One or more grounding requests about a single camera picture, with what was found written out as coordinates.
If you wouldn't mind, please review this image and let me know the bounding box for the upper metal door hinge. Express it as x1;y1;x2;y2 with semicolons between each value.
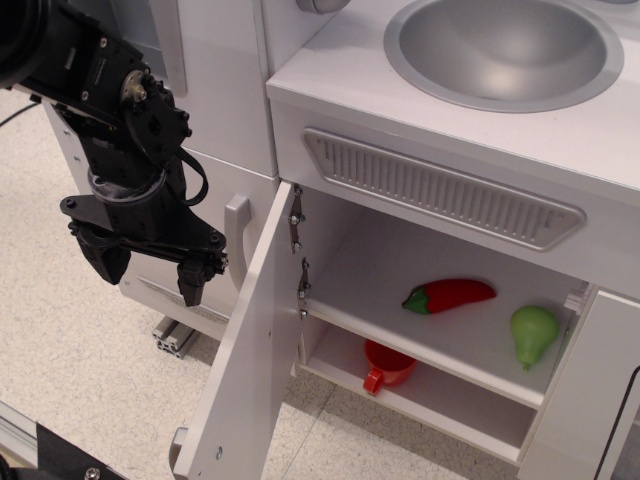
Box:
288;184;306;253

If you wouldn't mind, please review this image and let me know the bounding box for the lower metal door hinge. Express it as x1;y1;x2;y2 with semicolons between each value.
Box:
297;258;311;320

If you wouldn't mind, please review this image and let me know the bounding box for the grey fridge door handle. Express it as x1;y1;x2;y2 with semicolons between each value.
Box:
224;194;251;291

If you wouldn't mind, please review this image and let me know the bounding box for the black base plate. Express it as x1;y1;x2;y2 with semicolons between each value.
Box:
0;422;132;480

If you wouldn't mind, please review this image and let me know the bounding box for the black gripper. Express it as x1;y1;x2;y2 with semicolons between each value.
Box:
60;175;227;307

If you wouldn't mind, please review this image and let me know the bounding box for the aluminium extrusion foot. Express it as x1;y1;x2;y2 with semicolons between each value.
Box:
152;316;199;359

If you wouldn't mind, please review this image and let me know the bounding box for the grey cabinet door handle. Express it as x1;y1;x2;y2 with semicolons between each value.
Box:
168;427;188;471

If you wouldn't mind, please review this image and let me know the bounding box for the white toy kitchen cabinet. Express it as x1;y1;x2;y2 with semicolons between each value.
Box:
41;0;640;480

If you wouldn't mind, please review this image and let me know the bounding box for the silver fridge nameplate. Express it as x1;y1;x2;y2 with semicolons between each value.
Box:
138;276;230;324

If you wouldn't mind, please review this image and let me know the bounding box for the grey vent panel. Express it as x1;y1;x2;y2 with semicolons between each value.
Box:
302;128;587;251

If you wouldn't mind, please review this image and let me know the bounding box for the red toy chili pepper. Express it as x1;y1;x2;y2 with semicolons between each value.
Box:
402;278;497;315

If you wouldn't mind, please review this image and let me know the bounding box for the metal door hinge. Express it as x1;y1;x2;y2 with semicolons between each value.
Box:
288;184;306;253
297;258;311;320

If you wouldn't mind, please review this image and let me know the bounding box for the grey faucet base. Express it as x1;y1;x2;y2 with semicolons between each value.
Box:
296;0;350;15

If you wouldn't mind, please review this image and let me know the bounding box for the silver sink bowl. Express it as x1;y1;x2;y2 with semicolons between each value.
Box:
384;0;624;113

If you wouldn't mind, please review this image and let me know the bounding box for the green toy pear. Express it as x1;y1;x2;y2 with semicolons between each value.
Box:
510;305;559;372

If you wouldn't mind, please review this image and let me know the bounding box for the red toy cup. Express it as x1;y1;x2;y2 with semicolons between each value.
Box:
363;339;417;395

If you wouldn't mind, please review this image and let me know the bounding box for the white cabinet door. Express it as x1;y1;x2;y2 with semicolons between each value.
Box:
517;290;639;479
173;182;303;479

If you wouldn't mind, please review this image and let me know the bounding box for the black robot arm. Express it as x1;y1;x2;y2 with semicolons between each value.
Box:
1;1;227;306

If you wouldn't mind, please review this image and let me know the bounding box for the black cable on floor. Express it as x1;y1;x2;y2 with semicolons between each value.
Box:
0;99;44;126

